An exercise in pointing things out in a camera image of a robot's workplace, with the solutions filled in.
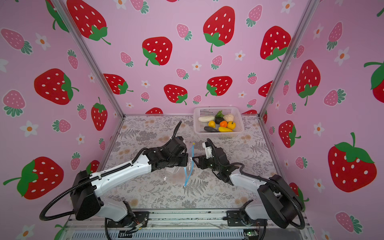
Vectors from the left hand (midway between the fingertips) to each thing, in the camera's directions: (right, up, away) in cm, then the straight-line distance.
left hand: (189, 159), depth 78 cm
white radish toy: (+11, +24, +36) cm, 45 cm away
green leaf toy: (+21, +27, +35) cm, 49 cm away
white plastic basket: (+16, +30, +36) cm, 50 cm away
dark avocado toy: (+20, +23, +33) cm, 45 cm away
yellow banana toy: (+24, +16, +28) cm, 40 cm away
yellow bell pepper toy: (+29, +19, +29) cm, 46 cm away
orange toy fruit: (+23, +20, +31) cm, 44 cm away
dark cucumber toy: (+14, +16, +30) cm, 37 cm away
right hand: (+3, 0, +5) cm, 6 cm away
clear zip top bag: (-6, -11, +11) cm, 17 cm away
